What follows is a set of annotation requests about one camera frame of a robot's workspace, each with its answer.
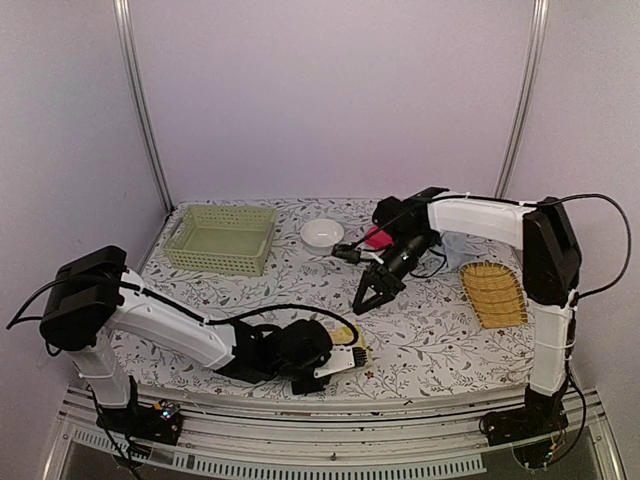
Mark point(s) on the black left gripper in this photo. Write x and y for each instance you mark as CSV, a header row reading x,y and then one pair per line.
x,y
306,389

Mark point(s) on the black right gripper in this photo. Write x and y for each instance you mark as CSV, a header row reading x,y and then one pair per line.
x,y
380,272

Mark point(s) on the green crocodile pattern towel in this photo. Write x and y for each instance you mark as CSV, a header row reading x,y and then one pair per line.
x,y
343,336

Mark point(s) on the light blue towel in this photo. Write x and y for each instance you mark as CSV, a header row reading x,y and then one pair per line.
x,y
456,249

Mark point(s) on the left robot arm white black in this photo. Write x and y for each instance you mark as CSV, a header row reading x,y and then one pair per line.
x,y
98,293

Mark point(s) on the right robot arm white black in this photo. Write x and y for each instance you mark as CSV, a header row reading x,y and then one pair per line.
x,y
551,262

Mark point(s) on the pink towel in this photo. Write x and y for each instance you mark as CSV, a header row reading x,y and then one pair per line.
x,y
377,239

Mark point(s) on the white ceramic bowl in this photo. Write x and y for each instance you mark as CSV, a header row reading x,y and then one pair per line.
x,y
319,236

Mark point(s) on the yellow woven bamboo tray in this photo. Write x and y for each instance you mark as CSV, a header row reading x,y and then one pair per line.
x,y
495,295

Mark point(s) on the green plastic basket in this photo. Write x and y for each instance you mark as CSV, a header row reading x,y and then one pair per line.
x,y
230,240

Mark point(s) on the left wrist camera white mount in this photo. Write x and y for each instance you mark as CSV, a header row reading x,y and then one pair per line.
x,y
341,358

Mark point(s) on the aluminium front rail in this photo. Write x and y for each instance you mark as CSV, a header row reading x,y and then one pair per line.
x,y
230,437

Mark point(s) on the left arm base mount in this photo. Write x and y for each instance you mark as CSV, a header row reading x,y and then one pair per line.
x,y
160,423

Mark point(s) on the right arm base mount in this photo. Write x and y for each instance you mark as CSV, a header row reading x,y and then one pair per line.
x,y
534,431

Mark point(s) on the right aluminium frame post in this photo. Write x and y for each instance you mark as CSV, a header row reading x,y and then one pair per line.
x,y
533,56

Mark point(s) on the aluminium frame post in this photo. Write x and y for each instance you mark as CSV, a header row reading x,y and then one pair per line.
x,y
533,56
132,67

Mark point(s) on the left aluminium frame post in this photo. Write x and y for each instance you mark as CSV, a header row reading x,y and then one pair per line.
x,y
132,67

